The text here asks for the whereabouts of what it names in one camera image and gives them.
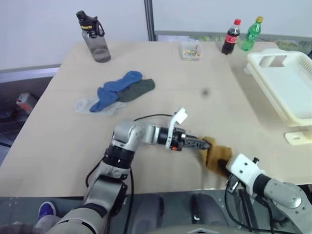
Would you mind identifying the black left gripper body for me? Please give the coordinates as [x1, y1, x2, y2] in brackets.
[171, 126, 188, 152]

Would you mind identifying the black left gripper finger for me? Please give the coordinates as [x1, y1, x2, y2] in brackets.
[217, 158, 230, 172]
[185, 142, 210, 150]
[186, 135, 212, 147]

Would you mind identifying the mustard yellow sock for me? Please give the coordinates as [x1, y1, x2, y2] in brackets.
[198, 136, 234, 176]

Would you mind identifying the small clear plastic container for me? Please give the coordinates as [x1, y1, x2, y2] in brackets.
[180, 40, 204, 61]

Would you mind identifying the white plastic basket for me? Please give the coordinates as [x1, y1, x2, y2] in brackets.
[243, 48, 312, 127]

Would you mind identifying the dark green sock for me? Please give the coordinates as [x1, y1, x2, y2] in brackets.
[117, 78, 156, 102]

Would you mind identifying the flat cream plastic piece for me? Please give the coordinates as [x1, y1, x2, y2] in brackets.
[284, 131, 312, 147]

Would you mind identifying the blue sock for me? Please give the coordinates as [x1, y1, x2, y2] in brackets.
[89, 70, 143, 113]

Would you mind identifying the light grey sock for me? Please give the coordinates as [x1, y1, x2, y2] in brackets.
[74, 97, 127, 117]

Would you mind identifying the cola bottle red cap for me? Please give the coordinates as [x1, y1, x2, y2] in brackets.
[221, 19, 242, 55]

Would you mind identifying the green plastic soda bottle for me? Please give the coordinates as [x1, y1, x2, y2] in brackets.
[240, 16, 264, 52]

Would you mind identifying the grey water bottle black cap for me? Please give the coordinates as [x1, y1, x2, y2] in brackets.
[75, 10, 112, 63]

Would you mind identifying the blue shoe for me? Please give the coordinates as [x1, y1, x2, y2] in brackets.
[38, 201, 57, 220]

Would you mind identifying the red and grey device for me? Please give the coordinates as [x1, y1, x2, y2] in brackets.
[16, 93, 39, 111]

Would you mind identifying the grey trouser leg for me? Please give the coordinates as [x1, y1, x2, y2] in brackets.
[0, 215, 60, 234]

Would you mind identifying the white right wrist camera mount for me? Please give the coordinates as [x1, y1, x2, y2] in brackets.
[225, 153, 267, 196]

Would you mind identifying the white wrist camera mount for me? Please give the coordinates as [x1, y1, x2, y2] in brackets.
[165, 107, 190, 150]
[225, 153, 267, 196]

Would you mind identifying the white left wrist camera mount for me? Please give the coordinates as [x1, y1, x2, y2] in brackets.
[165, 107, 190, 150]

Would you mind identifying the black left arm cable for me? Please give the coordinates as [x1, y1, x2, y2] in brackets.
[85, 112, 175, 234]

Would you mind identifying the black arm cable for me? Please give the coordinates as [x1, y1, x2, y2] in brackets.
[85, 112, 175, 234]
[224, 179, 283, 234]

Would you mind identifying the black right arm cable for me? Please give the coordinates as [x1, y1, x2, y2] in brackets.
[224, 179, 283, 234]

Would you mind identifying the grey metal post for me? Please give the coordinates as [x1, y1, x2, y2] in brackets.
[143, 0, 156, 41]

